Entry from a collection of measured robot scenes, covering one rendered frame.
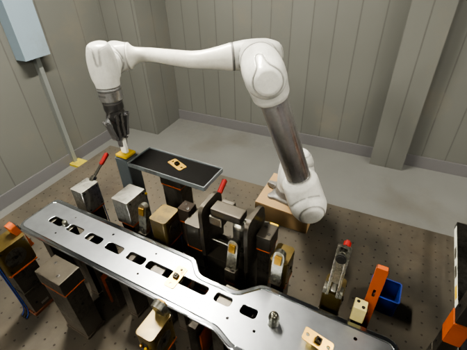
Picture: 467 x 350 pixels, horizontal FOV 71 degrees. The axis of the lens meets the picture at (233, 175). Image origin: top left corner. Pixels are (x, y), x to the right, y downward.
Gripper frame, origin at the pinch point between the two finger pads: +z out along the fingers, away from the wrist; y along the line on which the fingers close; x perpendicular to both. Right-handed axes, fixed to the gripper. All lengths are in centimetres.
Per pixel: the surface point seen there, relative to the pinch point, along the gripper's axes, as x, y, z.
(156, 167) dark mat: 20.2, 3.7, 3.0
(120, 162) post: -0.5, 3.4, 7.0
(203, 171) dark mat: 38.1, -2.4, 3.0
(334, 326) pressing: 99, 27, 19
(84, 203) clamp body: -7.1, 21.4, 18.8
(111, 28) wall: -184, -175, 3
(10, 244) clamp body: -7, 52, 13
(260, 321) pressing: 79, 35, 19
